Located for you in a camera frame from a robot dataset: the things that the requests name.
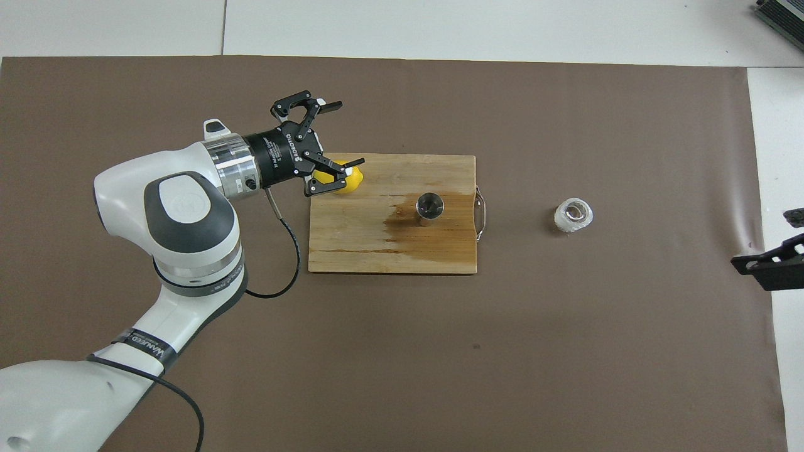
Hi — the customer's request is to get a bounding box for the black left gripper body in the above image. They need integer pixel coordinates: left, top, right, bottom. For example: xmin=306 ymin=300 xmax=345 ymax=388
xmin=244 ymin=122 xmax=324 ymax=188

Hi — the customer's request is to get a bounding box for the steel double jigger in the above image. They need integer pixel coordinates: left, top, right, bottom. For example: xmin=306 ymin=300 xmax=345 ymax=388
xmin=416 ymin=192 xmax=445 ymax=227

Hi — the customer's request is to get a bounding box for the yellow lemon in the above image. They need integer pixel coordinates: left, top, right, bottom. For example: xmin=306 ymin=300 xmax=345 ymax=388
xmin=313 ymin=160 xmax=365 ymax=195

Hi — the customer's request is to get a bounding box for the wooden cutting board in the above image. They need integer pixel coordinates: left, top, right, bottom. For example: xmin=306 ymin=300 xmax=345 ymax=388
xmin=308 ymin=153 xmax=487 ymax=275

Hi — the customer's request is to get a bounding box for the grey ribbed metal device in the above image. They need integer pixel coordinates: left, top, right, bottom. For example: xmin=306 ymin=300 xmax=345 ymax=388
xmin=752 ymin=0 xmax=804 ymax=52

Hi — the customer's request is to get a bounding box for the brown paper table mat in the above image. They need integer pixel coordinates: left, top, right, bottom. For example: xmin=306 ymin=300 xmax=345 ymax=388
xmin=0 ymin=55 xmax=789 ymax=452

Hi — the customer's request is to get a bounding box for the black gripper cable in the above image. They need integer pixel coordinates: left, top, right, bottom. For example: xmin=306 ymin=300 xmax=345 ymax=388
xmin=85 ymin=187 xmax=302 ymax=452

